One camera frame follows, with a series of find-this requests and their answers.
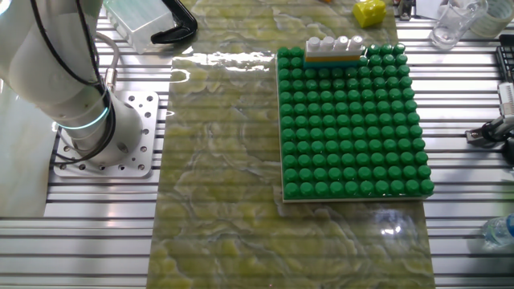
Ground teal four-stud block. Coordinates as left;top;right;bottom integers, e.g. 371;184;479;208
303;59;361;70

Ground black bracket knob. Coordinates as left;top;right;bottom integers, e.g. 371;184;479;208
500;136;514;166

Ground black keyboard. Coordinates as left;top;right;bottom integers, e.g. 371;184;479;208
496;35;514;83

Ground green studded baseplate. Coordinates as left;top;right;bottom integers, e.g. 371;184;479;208
275;42;436;204

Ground clear tape roll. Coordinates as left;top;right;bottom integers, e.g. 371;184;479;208
469;0;514;39

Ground white four-stud block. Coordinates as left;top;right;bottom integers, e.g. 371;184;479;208
304;35;365;58

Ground grey base cable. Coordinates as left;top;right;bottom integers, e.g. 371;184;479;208
95;31;121;94

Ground translucent plastic box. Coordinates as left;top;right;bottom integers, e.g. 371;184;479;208
103;0;177;55

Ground green marble pattern mat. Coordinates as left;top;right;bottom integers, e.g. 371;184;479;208
146;0;437;289

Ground lime square block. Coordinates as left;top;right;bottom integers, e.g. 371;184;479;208
353;0;387;29

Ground clear plastic cup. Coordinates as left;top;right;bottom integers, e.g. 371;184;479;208
427;0;489;51

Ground yellow-orange four-stud block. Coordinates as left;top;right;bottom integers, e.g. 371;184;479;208
304;55;361;64

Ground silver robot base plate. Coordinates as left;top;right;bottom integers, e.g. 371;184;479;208
50;90;161;179

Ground clear water bottle blue cap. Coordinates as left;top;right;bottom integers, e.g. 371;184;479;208
481;214;514;248

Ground black base cable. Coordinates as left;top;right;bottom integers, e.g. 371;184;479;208
30;0;118;166

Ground black C-clamp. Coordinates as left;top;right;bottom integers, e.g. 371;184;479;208
150;0;198;45

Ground metal camera bracket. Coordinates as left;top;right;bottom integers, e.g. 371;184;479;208
464;115;514;146

